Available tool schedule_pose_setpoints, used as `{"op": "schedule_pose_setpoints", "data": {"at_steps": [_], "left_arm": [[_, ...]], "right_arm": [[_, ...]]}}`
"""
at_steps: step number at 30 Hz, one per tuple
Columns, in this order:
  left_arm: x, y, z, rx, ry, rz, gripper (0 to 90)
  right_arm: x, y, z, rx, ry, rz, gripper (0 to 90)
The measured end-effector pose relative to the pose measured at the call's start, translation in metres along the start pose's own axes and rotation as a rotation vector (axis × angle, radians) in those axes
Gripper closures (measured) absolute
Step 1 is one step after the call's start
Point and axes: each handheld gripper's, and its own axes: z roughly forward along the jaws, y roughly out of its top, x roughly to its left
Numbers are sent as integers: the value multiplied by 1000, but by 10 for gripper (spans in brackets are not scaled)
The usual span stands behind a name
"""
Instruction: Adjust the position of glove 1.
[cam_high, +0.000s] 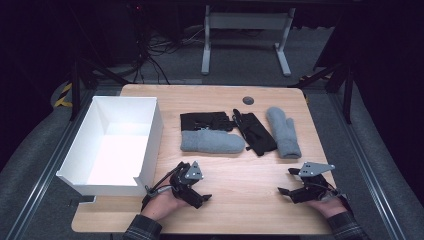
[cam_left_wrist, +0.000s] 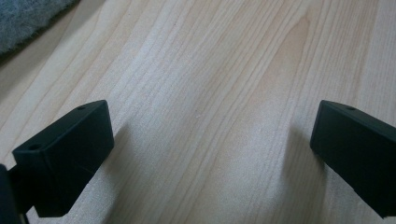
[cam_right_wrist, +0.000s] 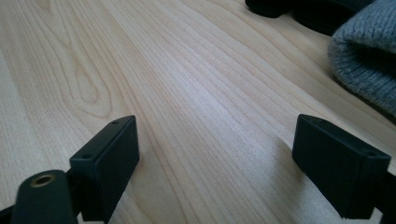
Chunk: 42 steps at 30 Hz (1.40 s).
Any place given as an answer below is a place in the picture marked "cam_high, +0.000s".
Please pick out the person's left hand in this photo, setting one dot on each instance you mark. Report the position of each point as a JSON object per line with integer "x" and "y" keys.
{"x": 161, "y": 205}

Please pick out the black metal stand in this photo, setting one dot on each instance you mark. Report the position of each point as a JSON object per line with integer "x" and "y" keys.
{"x": 348, "y": 96}
{"x": 76, "y": 86}

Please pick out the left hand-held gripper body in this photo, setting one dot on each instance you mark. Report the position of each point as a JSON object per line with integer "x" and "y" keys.
{"x": 183, "y": 186}

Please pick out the grey fluffy mitten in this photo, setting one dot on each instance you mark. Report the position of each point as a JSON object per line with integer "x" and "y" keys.
{"x": 283, "y": 133}
{"x": 210, "y": 141}

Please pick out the plain black glove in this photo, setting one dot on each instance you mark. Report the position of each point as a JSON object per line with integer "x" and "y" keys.
{"x": 256, "y": 133}

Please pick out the black glove with pale print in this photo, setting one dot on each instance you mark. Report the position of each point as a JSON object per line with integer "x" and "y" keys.
{"x": 200, "y": 119}

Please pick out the yellow and black striped tape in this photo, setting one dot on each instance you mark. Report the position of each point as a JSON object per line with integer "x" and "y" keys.
{"x": 64, "y": 96}

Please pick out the white storage box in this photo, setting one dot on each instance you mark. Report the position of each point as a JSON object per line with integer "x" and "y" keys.
{"x": 116, "y": 156}

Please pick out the person's right hand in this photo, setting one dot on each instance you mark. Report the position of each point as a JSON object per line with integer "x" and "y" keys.
{"x": 330, "y": 208}

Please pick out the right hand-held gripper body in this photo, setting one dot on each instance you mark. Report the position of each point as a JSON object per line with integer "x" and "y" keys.
{"x": 313, "y": 188}

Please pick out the aluminium floor rail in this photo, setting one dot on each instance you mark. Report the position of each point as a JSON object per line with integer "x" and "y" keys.
{"x": 50, "y": 166}
{"x": 370, "y": 173}

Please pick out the dark round table grommet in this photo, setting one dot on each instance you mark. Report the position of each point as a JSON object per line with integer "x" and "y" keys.
{"x": 248, "y": 100}

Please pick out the grey metal table frame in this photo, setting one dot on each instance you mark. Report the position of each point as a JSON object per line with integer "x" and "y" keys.
{"x": 248, "y": 20}

